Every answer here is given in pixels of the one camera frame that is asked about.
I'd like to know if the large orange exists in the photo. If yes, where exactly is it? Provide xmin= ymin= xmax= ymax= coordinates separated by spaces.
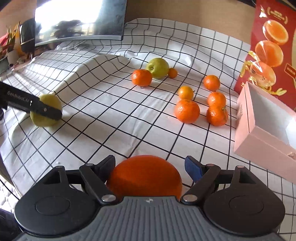
xmin=106 ymin=155 xmax=182 ymax=199

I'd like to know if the mandarin pair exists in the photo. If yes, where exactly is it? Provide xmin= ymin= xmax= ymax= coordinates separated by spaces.
xmin=207 ymin=92 xmax=226 ymax=107
xmin=206 ymin=105 xmax=228 ymax=126

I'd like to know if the large front mandarin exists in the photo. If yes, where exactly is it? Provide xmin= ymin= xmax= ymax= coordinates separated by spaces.
xmin=174 ymin=99 xmax=200 ymax=124

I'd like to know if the yellowish mandarin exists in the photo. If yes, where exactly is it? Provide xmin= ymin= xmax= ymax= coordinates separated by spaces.
xmin=178 ymin=86 xmax=194 ymax=100

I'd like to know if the small mandarin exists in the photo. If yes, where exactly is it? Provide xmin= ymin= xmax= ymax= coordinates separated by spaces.
xmin=168 ymin=68 xmax=178 ymax=79

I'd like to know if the red plant decoration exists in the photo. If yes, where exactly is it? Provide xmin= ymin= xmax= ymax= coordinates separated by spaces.
xmin=1 ymin=22 xmax=20 ymax=65

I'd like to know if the dark object behind case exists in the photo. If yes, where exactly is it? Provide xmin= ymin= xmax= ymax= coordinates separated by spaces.
xmin=20 ymin=18 xmax=36 ymax=54

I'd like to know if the pink cardboard box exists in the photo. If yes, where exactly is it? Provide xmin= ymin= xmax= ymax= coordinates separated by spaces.
xmin=234 ymin=82 xmax=295 ymax=183

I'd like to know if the glass computer case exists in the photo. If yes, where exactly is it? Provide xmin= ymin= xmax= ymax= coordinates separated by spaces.
xmin=35 ymin=0 xmax=127 ymax=46

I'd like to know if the white checkered tablecloth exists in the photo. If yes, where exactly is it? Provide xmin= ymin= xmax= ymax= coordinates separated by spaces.
xmin=1 ymin=19 xmax=295 ymax=240

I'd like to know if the far right mandarin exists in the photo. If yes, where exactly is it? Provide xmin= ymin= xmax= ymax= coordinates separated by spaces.
xmin=203 ymin=75 xmax=220 ymax=91

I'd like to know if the mandarin beside green apple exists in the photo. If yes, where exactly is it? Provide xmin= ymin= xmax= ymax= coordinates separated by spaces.
xmin=131 ymin=69 xmax=152 ymax=87

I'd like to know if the green apple on cloth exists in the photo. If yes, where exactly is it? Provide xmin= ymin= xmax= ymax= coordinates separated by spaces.
xmin=146 ymin=58 xmax=170 ymax=79

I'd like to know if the red snack bag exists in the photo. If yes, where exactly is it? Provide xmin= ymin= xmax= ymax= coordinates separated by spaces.
xmin=234 ymin=1 xmax=295 ymax=110

